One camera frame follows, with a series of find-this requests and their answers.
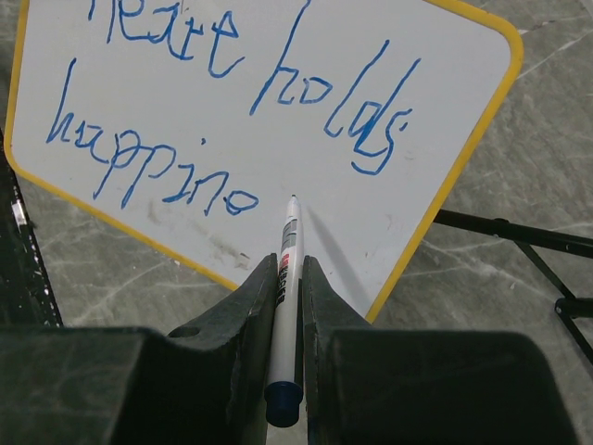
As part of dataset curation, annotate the black music stand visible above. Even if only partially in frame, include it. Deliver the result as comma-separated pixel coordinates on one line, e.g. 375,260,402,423
434,210,592,362

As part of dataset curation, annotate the yellow framed whiteboard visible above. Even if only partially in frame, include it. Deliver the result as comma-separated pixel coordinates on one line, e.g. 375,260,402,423
5,1,524,320

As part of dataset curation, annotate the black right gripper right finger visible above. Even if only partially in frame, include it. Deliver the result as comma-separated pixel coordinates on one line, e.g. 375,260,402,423
303,257,578,444

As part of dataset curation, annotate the white blue whiteboard marker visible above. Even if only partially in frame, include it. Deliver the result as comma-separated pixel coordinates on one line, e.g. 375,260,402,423
264,195,304,428

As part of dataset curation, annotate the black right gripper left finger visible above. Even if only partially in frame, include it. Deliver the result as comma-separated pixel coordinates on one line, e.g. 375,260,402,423
1,254,277,444

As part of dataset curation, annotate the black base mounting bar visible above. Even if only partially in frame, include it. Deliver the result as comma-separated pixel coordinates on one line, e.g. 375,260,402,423
1,153,63,327

